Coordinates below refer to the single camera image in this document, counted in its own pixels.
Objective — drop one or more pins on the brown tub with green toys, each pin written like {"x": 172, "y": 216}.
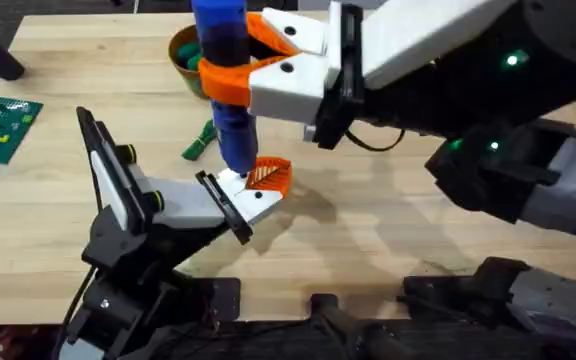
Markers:
{"x": 188, "y": 52}

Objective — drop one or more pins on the blue electric screwdriver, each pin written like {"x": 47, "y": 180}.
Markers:
{"x": 238, "y": 135}

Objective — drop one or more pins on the green board with toy blocks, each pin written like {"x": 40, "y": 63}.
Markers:
{"x": 3, "y": 125}

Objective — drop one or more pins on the green vegetable toy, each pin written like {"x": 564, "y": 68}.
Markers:
{"x": 198, "y": 145}

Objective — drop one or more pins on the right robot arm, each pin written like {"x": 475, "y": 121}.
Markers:
{"x": 568, "y": 190}

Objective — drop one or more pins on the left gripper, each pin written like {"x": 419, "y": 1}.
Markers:
{"x": 188, "y": 202}

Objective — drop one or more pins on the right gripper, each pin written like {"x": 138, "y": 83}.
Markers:
{"x": 418, "y": 40}

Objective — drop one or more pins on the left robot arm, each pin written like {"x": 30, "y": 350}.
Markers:
{"x": 118, "y": 310}

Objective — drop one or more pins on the black left wrist plate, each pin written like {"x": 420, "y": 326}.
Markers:
{"x": 108, "y": 175}

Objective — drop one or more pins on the black rail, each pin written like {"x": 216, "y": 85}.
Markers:
{"x": 278, "y": 342}

